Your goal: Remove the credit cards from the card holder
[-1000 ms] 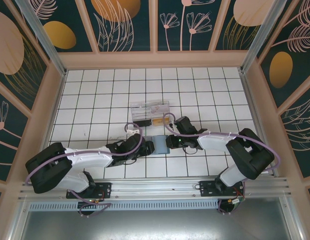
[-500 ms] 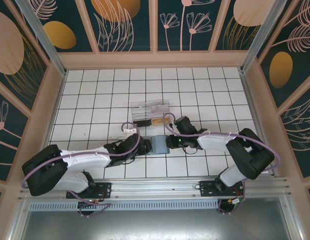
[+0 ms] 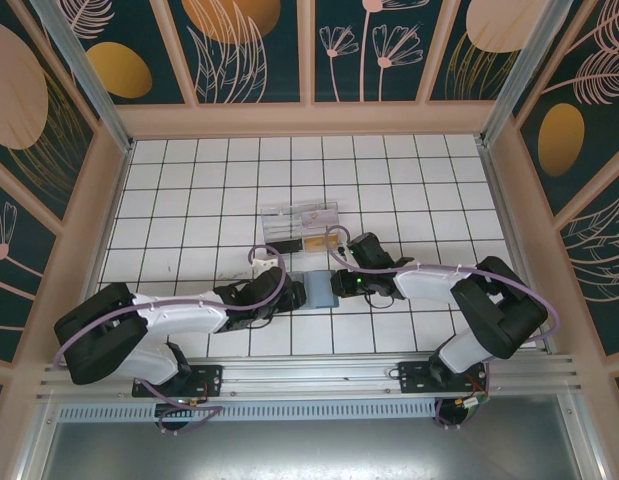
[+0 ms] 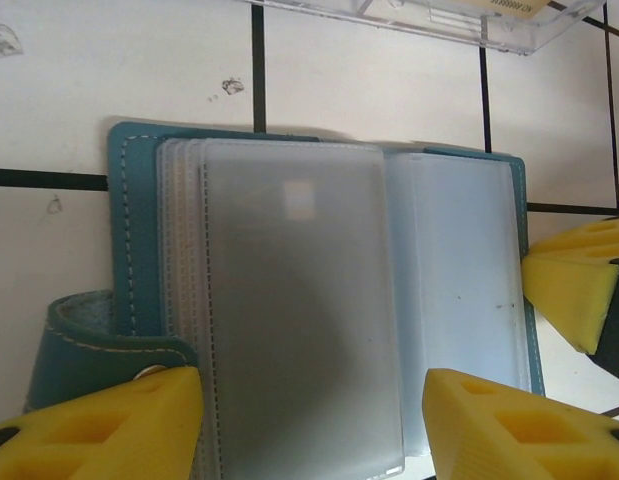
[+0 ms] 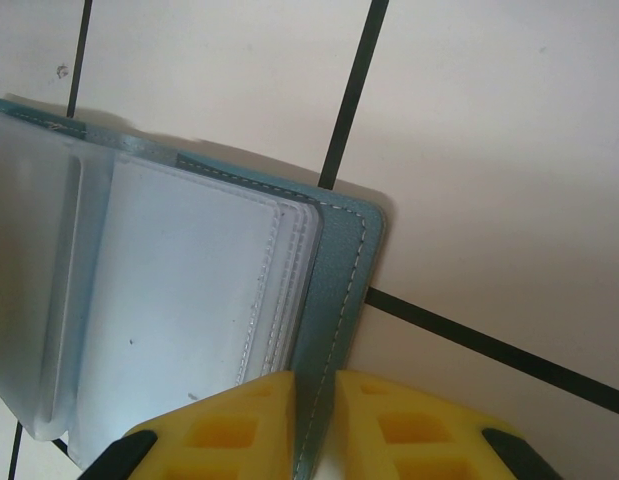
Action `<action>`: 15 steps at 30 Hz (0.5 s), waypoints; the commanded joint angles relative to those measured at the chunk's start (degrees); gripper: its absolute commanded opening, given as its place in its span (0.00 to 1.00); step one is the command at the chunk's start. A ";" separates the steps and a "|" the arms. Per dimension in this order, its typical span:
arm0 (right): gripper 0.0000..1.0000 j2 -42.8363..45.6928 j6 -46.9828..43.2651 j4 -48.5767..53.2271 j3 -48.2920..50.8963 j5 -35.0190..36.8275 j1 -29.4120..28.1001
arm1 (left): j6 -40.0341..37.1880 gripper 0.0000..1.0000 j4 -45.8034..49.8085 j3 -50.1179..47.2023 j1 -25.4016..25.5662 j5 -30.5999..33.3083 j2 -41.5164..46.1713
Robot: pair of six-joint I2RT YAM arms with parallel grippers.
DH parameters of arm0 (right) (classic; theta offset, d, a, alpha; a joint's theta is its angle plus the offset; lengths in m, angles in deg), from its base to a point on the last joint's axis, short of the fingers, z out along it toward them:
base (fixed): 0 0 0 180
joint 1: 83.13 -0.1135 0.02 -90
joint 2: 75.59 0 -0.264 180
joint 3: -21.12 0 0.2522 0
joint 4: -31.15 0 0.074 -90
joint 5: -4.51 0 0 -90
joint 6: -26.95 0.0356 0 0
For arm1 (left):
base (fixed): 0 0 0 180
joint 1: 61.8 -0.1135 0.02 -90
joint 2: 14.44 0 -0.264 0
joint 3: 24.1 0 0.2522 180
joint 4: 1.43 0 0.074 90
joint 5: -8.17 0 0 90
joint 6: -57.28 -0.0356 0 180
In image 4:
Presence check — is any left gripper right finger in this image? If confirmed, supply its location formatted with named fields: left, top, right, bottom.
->
left=421, top=368, right=619, bottom=480

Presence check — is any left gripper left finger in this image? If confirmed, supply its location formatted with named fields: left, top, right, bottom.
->
left=0, top=366, right=204, bottom=480

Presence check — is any clear acrylic card tray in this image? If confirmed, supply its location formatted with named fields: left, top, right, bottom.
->
left=246, top=0, right=609, bottom=58

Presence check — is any gold credit card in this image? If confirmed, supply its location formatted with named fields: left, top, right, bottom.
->
left=461, top=0, right=553, bottom=20

